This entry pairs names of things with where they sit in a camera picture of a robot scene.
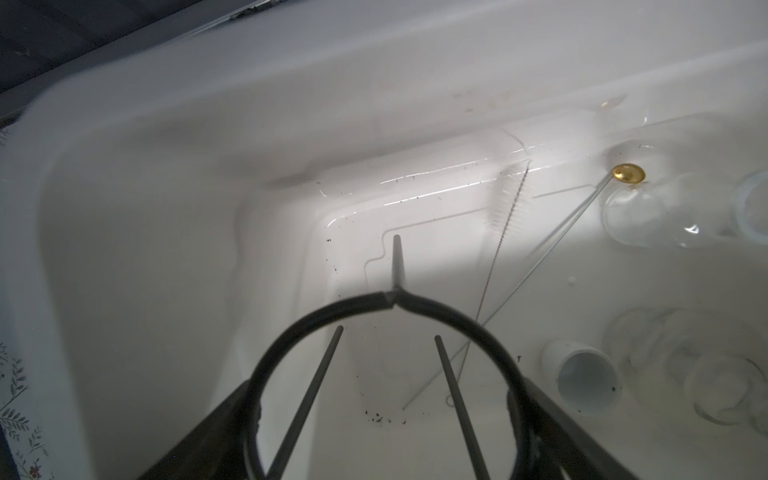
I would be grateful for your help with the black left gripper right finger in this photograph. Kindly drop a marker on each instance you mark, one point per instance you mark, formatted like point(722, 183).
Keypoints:
point(564, 448)

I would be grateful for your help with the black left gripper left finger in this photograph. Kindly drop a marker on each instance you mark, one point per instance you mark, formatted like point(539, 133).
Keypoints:
point(212, 450)

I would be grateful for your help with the black wire ring stand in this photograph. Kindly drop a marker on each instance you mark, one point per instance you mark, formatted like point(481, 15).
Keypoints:
point(519, 403)

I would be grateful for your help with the white plastic storage box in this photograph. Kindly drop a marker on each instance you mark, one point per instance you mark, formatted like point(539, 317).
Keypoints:
point(164, 218)

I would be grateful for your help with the small clear glass bottle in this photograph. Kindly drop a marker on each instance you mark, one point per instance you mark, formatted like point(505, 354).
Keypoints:
point(691, 211)

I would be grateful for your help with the thin wire tube brush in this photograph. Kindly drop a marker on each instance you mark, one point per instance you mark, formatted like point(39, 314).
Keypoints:
point(506, 205)

